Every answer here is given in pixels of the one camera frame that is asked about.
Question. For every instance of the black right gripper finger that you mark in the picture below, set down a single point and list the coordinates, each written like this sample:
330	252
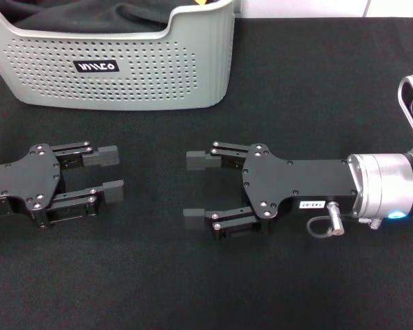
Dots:
196	218
199	161

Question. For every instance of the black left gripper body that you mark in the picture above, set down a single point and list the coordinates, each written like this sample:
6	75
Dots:
27	178

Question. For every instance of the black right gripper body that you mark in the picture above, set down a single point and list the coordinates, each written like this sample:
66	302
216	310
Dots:
296	182

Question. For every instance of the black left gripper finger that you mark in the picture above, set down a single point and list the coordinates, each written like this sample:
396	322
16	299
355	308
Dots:
111	192
100	156

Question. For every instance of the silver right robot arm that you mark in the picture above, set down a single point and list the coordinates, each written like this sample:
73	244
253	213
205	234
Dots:
382	182

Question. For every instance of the black tablecloth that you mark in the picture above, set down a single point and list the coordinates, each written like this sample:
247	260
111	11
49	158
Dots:
206	282

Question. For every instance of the grey perforated plastic storage box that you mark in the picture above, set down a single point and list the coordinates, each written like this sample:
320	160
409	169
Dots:
141	86

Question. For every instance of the black crumpled cloth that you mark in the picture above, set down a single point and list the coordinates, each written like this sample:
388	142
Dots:
89	17

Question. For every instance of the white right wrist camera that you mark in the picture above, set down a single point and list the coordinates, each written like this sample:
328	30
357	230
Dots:
407	99

